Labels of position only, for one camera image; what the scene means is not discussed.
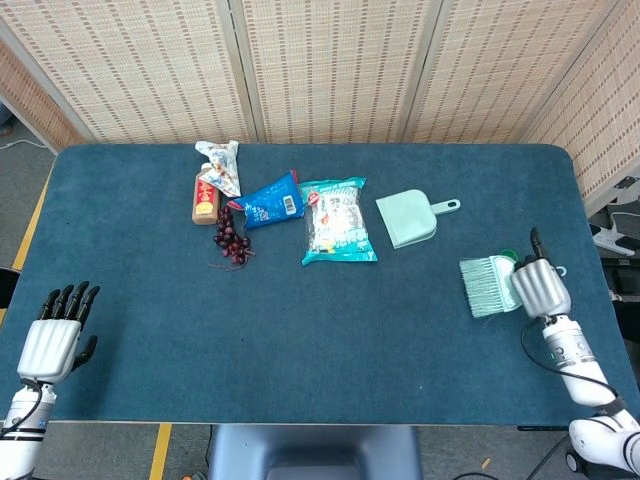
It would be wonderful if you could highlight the teal clear snack bag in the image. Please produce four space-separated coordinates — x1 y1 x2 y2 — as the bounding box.
298 175 380 267

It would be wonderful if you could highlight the small green hand broom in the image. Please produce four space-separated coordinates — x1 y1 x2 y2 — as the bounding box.
458 254 569 320

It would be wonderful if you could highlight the brown red-labelled box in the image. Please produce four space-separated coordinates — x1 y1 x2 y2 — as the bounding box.
191 161 222 227

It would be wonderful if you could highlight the small green dustpan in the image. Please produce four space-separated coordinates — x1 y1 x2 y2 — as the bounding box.
375 188 462 250

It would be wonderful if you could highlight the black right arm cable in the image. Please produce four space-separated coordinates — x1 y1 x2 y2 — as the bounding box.
520 319 627 416

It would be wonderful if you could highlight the dark red grape bunch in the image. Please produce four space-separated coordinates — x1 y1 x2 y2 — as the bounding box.
207 204 257 273

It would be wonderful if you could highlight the blue snack bag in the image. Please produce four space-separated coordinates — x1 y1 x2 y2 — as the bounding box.
227 169 307 231

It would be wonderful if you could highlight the white floor cable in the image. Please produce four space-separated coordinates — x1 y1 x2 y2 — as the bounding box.
0 138 51 151

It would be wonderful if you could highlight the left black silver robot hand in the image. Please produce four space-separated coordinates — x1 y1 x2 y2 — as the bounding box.
16 280 101 386

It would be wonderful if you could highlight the crumpled white snack wrapper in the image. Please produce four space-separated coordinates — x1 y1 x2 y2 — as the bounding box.
194 140 243 198

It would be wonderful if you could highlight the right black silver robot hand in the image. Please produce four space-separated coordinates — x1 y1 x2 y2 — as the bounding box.
509 227 573 318

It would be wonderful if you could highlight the woven bamboo screen panel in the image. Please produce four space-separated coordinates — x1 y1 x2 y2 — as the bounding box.
522 0 640 211
403 0 629 146
230 0 444 146
0 0 254 146
0 39 86 151

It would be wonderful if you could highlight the white power strip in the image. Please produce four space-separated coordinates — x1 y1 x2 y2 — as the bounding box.
589 212 640 257

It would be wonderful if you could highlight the blue felt table mat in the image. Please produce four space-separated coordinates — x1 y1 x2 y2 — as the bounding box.
0 143 640 427

